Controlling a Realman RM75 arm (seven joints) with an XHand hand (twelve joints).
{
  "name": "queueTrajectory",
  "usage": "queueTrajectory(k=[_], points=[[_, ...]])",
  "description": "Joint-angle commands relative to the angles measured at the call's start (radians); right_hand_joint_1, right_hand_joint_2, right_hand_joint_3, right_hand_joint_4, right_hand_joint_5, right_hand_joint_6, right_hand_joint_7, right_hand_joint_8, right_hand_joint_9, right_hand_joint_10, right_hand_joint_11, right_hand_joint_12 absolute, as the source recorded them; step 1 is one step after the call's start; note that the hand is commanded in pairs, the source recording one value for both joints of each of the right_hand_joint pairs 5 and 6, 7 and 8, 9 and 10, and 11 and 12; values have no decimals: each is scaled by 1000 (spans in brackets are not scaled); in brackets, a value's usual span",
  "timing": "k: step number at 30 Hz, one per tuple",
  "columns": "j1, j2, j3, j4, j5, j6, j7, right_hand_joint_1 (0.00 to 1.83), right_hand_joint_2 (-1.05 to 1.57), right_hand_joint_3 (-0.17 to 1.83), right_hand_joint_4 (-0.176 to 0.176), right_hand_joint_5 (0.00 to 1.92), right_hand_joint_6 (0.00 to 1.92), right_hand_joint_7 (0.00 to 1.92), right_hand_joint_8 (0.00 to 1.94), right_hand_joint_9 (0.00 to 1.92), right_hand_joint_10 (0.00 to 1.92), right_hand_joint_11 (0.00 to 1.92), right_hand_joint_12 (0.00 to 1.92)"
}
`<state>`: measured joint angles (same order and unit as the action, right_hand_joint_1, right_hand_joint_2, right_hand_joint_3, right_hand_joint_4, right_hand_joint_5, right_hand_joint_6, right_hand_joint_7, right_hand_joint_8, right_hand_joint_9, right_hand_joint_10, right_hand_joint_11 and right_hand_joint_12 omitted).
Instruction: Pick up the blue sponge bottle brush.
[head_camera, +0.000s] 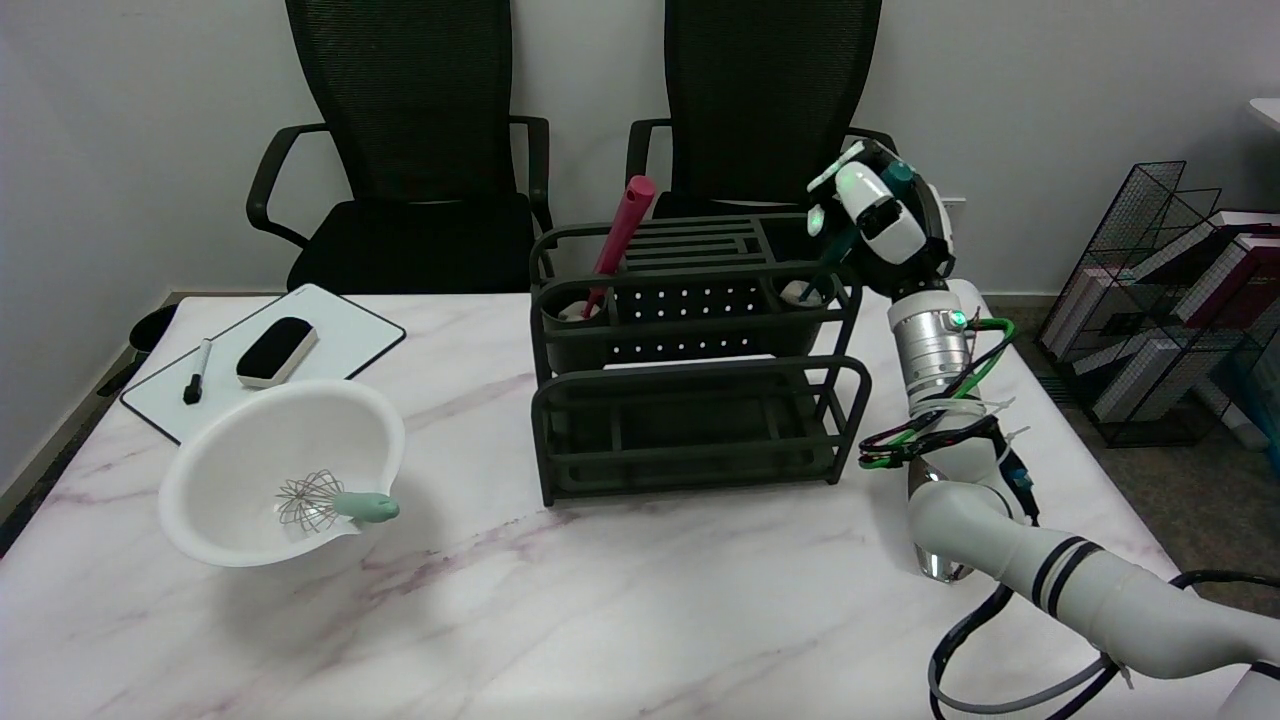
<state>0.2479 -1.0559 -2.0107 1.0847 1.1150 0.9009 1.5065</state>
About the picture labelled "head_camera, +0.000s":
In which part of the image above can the shiny metal scoop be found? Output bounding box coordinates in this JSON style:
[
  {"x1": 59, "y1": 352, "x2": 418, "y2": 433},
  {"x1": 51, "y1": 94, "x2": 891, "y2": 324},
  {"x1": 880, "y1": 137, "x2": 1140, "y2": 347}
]
[{"x1": 907, "y1": 455, "x2": 976, "y2": 584}]

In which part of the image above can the black wire magazine rack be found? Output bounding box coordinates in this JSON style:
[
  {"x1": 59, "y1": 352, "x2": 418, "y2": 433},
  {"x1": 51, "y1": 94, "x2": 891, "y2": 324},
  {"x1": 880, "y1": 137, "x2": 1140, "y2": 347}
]
[{"x1": 1035, "y1": 160, "x2": 1280, "y2": 449}]

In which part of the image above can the black floor stand base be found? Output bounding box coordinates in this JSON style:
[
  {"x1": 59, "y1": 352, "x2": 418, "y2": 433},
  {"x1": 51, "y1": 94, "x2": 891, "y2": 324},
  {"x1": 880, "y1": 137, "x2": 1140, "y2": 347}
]
[{"x1": 97, "y1": 303, "x2": 181, "y2": 398}]

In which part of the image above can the black mesh office chair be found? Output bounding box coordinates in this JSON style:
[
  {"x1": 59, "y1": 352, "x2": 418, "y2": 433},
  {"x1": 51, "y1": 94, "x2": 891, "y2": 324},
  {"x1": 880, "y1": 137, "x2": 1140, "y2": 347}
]
[
  {"x1": 626, "y1": 0, "x2": 913, "y2": 286},
  {"x1": 246, "y1": 0, "x2": 553, "y2": 294}
]

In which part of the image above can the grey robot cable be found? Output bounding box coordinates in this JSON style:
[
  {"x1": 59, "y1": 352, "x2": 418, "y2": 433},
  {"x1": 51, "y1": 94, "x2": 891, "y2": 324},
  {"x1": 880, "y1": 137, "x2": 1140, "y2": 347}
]
[{"x1": 928, "y1": 640, "x2": 1113, "y2": 716}]

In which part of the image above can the black whiteboard eraser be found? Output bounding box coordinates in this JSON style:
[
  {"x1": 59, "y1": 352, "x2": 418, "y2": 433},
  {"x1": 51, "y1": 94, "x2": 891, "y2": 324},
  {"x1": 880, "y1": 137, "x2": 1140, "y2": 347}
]
[{"x1": 236, "y1": 316, "x2": 319, "y2": 390}]

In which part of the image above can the black marker pen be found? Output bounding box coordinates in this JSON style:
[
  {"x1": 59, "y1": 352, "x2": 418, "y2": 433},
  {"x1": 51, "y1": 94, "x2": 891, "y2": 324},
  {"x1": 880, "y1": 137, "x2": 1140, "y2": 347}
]
[{"x1": 183, "y1": 338, "x2": 214, "y2": 406}]

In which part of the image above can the white grey book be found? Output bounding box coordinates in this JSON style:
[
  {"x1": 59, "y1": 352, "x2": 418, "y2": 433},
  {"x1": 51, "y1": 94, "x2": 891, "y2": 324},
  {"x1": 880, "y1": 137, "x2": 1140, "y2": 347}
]
[{"x1": 1090, "y1": 335, "x2": 1216, "y2": 423}]

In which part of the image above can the dark maroon book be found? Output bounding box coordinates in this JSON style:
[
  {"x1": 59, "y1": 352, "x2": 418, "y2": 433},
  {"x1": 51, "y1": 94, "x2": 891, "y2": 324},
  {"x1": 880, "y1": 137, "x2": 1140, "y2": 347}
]
[{"x1": 1180, "y1": 225, "x2": 1280, "y2": 333}]

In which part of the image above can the green robot cable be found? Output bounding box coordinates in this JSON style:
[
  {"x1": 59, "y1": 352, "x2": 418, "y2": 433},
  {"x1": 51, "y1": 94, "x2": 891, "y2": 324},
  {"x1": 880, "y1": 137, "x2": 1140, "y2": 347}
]
[{"x1": 860, "y1": 318, "x2": 1016, "y2": 471}]

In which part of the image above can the white mixing bowl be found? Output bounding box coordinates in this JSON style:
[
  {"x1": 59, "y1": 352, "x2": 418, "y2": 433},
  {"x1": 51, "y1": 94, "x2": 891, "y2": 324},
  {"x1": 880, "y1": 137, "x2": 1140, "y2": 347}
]
[{"x1": 158, "y1": 378, "x2": 408, "y2": 569}]

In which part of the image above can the pink sponge bottle brush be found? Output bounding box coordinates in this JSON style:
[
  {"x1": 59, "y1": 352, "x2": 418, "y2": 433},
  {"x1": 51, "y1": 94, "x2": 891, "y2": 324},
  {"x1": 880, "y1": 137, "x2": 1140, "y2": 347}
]
[{"x1": 556, "y1": 175, "x2": 658, "y2": 323}]

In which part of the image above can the small white whiteboard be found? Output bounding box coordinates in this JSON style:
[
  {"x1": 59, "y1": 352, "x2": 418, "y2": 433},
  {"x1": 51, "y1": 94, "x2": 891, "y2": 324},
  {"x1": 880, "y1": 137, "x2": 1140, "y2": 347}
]
[{"x1": 120, "y1": 283, "x2": 408, "y2": 446}]

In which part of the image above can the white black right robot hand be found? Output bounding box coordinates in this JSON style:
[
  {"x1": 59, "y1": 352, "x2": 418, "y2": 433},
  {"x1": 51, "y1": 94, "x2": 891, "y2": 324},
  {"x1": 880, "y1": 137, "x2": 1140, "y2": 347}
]
[{"x1": 805, "y1": 140, "x2": 956, "y2": 299}]

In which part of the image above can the white flat drip tray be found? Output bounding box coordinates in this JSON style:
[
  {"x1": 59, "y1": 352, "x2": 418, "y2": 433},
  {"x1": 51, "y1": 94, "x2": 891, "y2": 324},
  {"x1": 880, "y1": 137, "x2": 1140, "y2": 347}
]
[{"x1": 603, "y1": 353, "x2": 779, "y2": 373}]

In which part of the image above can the thin black cable bundle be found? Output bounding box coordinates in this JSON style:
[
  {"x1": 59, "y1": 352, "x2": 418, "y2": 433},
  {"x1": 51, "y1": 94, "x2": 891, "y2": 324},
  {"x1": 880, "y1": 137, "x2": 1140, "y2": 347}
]
[{"x1": 858, "y1": 340, "x2": 1041, "y2": 521}]

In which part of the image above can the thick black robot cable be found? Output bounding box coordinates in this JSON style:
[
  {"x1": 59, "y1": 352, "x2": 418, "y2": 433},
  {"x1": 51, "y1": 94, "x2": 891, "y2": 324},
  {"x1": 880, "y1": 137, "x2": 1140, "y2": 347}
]
[{"x1": 928, "y1": 570, "x2": 1280, "y2": 720}]

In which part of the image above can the blue sponge bottle brush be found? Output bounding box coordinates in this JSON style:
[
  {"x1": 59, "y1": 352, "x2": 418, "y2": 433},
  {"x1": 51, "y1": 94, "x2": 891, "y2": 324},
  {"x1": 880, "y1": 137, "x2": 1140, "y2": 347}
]
[{"x1": 780, "y1": 160, "x2": 913, "y2": 307}]

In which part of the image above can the whisk with green handle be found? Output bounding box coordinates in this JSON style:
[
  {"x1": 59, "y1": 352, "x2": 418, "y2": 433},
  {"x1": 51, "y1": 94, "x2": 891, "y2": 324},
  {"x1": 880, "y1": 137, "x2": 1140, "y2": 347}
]
[{"x1": 275, "y1": 470, "x2": 401, "y2": 533}]

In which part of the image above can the dark green dish rack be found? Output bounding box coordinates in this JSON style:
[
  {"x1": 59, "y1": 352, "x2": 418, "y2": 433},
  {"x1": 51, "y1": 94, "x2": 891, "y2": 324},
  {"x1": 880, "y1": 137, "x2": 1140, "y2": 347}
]
[{"x1": 528, "y1": 212, "x2": 873, "y2": 508}]

